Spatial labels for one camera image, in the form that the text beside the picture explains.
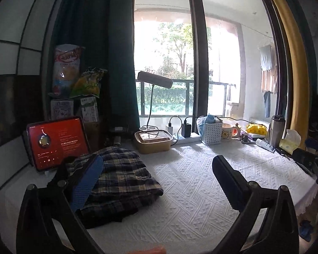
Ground white tube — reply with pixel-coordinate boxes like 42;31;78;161
255;138;276;152

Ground white perforated basket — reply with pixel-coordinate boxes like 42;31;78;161
201;122;223;145

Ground beige container with clear lid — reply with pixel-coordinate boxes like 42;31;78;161
134;130;173;154

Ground brown cardboard box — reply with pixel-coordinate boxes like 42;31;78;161
82;116;106;152

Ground plaid shirt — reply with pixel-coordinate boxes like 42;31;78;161
65;146;164;229

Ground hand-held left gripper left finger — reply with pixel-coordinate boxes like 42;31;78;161
16;155;105;254

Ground balcony railing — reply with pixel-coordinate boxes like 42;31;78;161
136;79;236;117

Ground yellow curtain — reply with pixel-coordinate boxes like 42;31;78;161
260;0;318;149

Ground white textured cover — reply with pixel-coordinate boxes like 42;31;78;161
0;135;318;254

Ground white power strip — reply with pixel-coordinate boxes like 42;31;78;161
172;132;201;145

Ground yellow plastic bag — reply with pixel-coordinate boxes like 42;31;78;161
245;123;268;137

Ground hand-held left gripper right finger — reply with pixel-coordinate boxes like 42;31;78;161
212;156;300;254

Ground blue slipper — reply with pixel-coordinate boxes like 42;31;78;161
299;219;314;242

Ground dark hanging garment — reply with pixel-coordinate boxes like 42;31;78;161
264;91;271;118

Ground white carton with green top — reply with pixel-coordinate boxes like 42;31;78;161
80;97;98;123

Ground yellow green snack bag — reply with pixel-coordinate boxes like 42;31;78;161
70;67;108;99

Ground steel bottle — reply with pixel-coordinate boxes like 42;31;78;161
269;115;286;149

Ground white printed carton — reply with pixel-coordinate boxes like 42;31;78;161
50;98;74;121

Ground person's left hand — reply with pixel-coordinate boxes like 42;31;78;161
127;246;167;254

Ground cream mug with cartoon print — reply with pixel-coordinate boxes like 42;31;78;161
221;123;241;141

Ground black cable of white charger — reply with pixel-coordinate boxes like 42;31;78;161
169;116;183;138

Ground tablet with red screen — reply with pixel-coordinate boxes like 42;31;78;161
26;116;91;172

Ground clear plastic bag, blue contents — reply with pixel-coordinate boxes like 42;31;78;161
196;114;223;138

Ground red and white chips bag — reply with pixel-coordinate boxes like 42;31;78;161
48;44;85;98

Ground pale hanging shirt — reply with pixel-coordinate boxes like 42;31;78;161
260;44;274;71

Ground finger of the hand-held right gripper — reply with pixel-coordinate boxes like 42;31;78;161
305;138;318;152

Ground beige hanging garment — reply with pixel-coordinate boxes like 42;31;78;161
262;69;278;94

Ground yellow tissue pack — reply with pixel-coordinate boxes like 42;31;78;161
279;129;302;154

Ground dark green curtain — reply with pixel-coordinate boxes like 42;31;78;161
54;0;141;133

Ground desk lamp with bar head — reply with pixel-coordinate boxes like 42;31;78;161
137;71;173;134

